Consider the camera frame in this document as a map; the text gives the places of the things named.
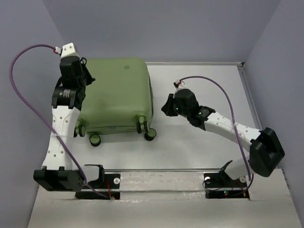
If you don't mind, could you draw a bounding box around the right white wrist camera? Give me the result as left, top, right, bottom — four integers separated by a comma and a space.
173, 81, 187, 95

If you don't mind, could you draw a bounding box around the white front cover board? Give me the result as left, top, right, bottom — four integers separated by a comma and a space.
28, 170, 301, 228

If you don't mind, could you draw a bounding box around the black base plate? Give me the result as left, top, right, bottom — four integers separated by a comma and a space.
202, 172, 250, 200
75, 173, 121, 200

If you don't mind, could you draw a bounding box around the green hard-shell suitcase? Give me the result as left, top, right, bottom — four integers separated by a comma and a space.
75, 57, 157, 147

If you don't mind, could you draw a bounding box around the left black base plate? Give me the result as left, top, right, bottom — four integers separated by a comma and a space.
75, 173, 121, 200

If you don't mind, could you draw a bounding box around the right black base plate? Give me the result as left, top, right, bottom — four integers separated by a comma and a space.
202, 172, 250, 200

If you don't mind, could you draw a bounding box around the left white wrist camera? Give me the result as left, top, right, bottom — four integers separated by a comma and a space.
60, 43, 80, 58

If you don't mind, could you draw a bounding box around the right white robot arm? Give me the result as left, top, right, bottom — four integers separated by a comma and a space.
161, 89, 285, 186

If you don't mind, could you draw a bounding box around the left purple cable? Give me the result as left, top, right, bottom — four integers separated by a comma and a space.
9, 44, 112, 200

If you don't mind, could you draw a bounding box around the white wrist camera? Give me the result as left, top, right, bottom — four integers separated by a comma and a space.
173, 81, 187, 95
60, 43, 80, 58

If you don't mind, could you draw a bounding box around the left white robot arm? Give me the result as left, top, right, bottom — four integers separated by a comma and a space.
33, 56, 95, 192

